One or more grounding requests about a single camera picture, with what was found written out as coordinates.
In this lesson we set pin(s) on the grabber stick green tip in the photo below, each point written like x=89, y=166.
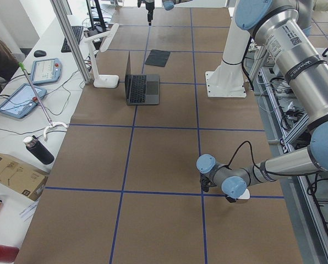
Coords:
x=52, y=124

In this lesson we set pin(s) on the aluminium frame post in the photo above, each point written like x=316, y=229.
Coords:
x=66, y=27

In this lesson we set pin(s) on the black mouse pad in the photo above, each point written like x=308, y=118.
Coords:
x=157, y=58

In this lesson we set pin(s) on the red object at edge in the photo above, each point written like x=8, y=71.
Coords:
x=8, y=254

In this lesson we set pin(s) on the far blue teach pendant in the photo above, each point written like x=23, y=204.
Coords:
x=46, y=71

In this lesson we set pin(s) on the grey laptop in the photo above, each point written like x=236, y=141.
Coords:
x=141, y=89

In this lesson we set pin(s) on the black computer mouse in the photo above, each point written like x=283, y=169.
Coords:
x=39, y=53

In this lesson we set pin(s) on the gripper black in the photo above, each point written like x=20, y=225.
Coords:
x=149, y=11

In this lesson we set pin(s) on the white camera pole mount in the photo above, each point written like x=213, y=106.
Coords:
x=227, y=80

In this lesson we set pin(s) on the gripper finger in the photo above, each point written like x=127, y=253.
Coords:
x=230, y=200

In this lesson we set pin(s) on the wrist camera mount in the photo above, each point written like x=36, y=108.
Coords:
x=206, y=184

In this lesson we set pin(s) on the white computer mouse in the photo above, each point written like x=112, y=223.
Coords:
x=244, y=196

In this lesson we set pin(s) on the cardboard box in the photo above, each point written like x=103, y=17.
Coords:
x=22, y=177

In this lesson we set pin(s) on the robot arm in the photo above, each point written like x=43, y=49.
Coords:
x=275, y=25
x=169, y=4

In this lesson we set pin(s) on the blue teach pendant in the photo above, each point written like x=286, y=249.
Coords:
x=20, y=103
x=46, y=71

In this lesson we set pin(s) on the near blue teach pendant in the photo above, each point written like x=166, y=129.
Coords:
x=20, y=103

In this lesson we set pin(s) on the black water bottle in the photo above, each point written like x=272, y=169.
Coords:
x=34, y=146

